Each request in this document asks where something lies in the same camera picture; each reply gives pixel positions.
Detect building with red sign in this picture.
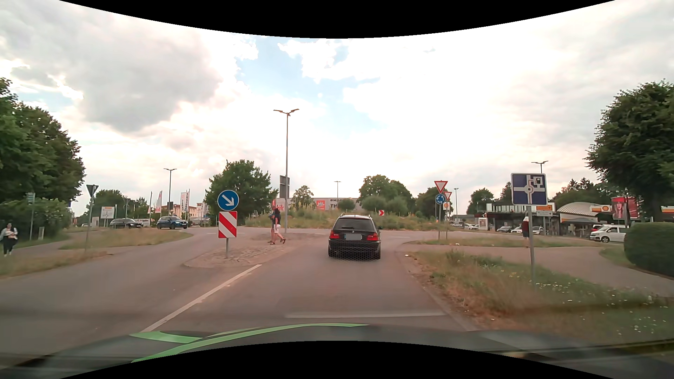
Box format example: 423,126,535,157
311,197,364,212

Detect overgrown roundabout island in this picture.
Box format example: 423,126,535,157
245,208,464,233

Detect black estate car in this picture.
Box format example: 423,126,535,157
328,214,382,261

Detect group of trees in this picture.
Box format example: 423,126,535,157
358,174,514,219

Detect group of people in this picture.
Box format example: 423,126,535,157
268,206,287,245

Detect grey asphalt road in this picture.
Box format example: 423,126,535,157
0,226,527,364

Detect give way sign with blue disc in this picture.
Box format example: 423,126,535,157
433,180,449,241

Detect blue arrow sign with striped board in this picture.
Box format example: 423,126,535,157
217,189,240,259

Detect cobbled traffic island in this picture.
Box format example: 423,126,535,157
183,239,296,270

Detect row of flags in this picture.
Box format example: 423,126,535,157
147,189,209,222

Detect row of parked cars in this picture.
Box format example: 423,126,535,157
453,222,546,235

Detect grass verge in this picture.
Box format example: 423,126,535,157
58,228,194,251
408,247,674,344

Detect blue roundabout direction sign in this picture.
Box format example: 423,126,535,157
510,173,549,285

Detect car's own bonnet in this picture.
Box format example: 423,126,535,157
0,323,674,379

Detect petrol station building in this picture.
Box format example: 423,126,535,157
474,196,674,237

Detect paved footpath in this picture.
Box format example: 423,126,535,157
400,242,674,298
0,232,111,265

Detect give way sign back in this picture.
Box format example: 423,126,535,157
84,184,100,252

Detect white car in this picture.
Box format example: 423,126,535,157
589,225,628,243

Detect large green tree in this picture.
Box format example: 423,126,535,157
584,80,674,222

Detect street name sign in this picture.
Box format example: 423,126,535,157
25,192,37,242

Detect large green trees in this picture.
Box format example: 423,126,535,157
0,78,86,240

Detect trimmed green hedge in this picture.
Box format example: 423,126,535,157
623,221,674,278

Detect person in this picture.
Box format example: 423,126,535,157
0,222,19,257

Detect tall double lamp post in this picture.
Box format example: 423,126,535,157
273,108,300,235

